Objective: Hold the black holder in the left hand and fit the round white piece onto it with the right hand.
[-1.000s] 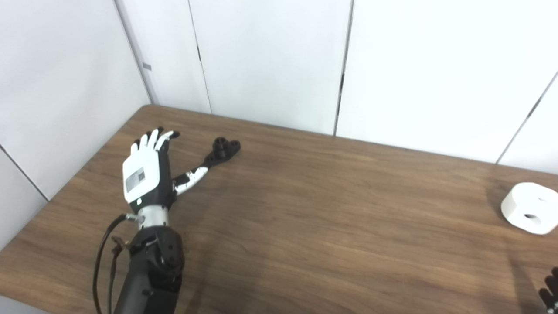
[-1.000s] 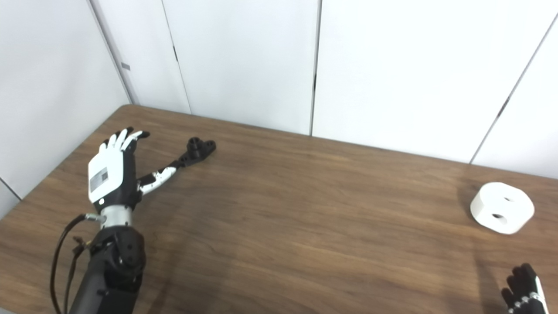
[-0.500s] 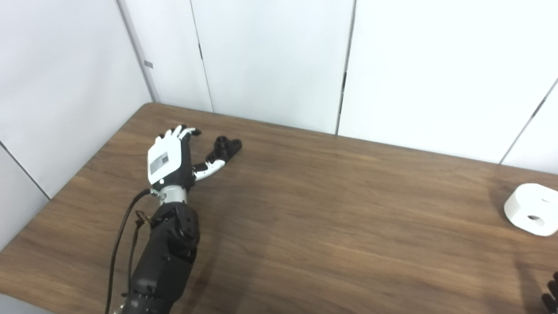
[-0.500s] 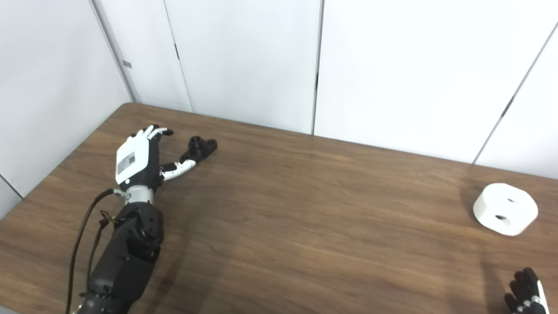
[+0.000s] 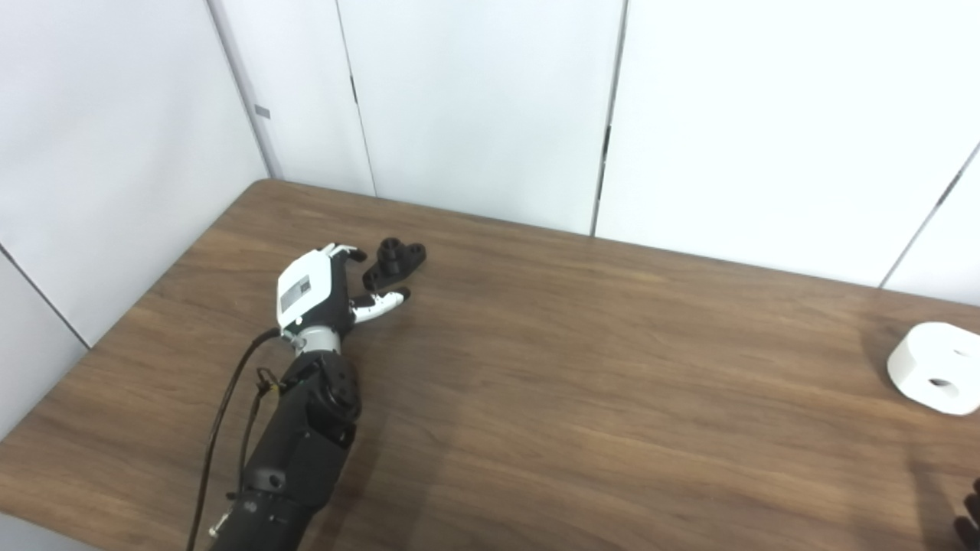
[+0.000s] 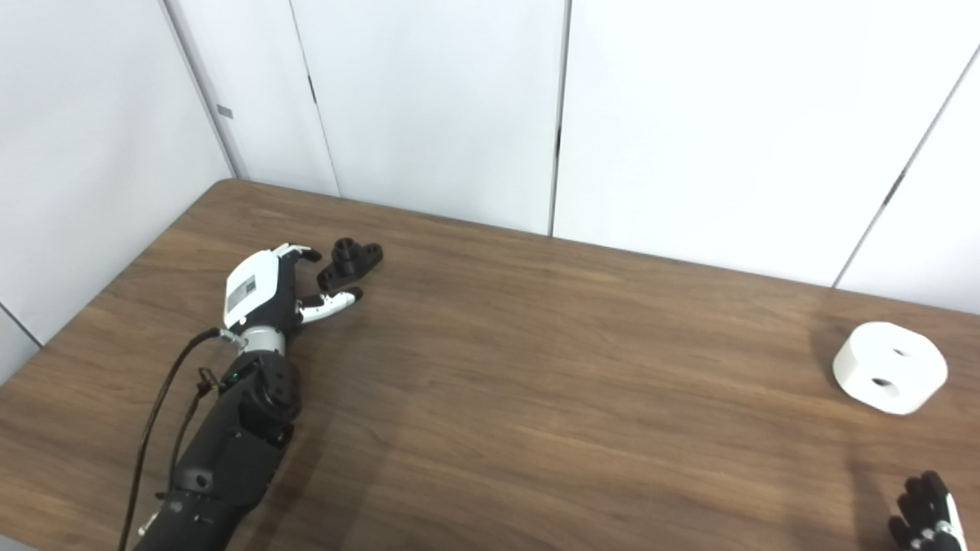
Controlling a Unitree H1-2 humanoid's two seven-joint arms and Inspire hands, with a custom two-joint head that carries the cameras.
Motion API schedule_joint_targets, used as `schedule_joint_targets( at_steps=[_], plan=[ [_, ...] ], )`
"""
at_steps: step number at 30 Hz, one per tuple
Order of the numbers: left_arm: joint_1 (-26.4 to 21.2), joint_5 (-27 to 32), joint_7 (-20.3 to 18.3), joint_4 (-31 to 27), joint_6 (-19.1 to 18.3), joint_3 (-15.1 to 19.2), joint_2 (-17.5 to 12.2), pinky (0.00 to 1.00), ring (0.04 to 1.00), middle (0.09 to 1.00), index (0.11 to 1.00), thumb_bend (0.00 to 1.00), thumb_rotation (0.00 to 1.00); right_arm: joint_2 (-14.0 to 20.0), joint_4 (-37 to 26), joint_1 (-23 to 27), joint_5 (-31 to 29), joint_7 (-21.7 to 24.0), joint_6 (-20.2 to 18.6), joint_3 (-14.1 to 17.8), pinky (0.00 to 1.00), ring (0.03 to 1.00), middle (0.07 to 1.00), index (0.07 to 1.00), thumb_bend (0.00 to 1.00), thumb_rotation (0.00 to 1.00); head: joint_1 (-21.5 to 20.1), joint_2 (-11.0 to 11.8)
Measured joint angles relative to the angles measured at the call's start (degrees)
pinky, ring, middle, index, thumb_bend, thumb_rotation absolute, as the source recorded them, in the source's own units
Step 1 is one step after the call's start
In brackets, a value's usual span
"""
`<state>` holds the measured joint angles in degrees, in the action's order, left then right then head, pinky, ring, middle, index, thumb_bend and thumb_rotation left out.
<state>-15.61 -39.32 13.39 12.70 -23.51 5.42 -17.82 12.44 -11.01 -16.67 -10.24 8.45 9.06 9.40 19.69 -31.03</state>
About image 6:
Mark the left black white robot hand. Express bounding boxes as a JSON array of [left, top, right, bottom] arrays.
[[223, 243, 363, 334]]

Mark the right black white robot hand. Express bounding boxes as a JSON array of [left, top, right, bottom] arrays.
[[888, 471, 967, 551]]

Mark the black flanged holder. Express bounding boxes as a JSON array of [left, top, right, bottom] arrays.
[[317, 237, 384, 292]]

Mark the round white plastic piece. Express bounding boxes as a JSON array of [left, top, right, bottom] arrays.
[[832, 321, 949, 416]]

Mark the thick black left wrist cable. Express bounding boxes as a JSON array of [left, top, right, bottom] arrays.
[[119, 328, 246, 551]]

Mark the thin black left wrist wire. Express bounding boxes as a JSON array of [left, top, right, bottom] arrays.
[[170, 367, 227, 491]]

